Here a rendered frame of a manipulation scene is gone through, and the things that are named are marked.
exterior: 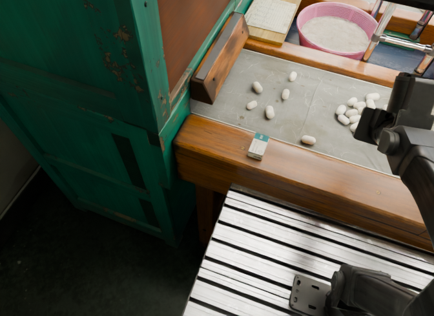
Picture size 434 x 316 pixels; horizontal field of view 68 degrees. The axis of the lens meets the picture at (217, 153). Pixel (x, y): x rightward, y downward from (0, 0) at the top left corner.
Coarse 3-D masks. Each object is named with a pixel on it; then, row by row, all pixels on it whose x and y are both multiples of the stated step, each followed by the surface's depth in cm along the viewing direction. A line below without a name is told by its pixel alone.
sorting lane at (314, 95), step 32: (256, 64) 97; (288, 64) 97; (224, 96) 89; (256, 96) 89; (320, 96) 90; (352, 96) 90; (384, 96) 90; (256, 128) 83; (288, 128) 83; (320, 128) 84; (352, 160) 78; (384, 160) 79
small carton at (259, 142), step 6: (258, 138) 76; (264, 138) 76; (252, 144) 75; (258, 144) 75; (264, 144) 75; (252, 150) 74; (258, 150) 74; (264, 150) 74; (252, 156) 75; (258, 156) 74
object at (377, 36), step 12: (384, 12) 83; (384, 24) 85; (372, 36) 89; (384, 36) 88; (372, 48) 91; (420, 48) 87; (432, 48) 85; (360, 60) 96; (432, 60) 89; (420, 72) 92
